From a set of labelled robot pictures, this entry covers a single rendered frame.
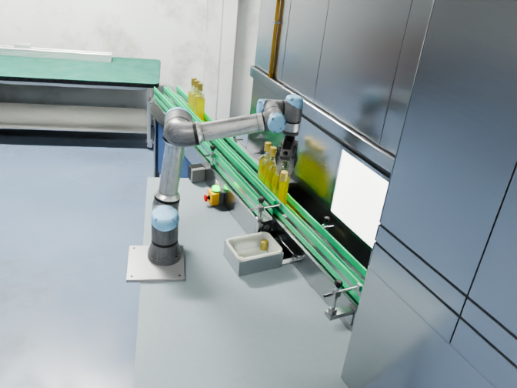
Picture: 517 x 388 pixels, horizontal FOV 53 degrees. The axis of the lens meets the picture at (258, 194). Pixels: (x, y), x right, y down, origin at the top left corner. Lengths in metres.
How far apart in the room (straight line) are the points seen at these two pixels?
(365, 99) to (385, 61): 0.19
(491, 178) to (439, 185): 0.16
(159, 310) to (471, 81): 1.43
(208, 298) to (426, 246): 1.05
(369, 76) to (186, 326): 1.21
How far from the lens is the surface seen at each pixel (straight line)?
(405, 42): 2.00
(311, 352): 2.03
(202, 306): 2.16
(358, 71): 2.21
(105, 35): 5.87
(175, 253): 2.33
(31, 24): 5.97
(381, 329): 1.69
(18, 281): 3.61
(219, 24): 5.67
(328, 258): 2.19
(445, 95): 1.34
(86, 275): 3.56
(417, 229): 1.46
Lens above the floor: 2.17
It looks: 29 degrees down
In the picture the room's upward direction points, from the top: 6 degrees clockwise
